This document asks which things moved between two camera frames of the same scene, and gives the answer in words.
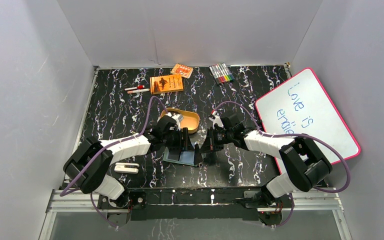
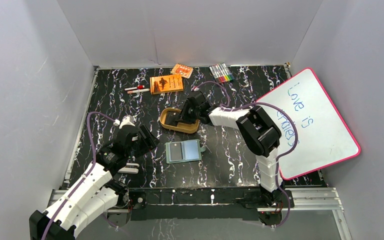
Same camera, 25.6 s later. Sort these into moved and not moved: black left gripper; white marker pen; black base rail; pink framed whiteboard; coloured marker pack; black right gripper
Moved: black right gripper; black left gripper
Not moved: white marker pen; coloured marker pack; black base rail; pink framed whiteboard
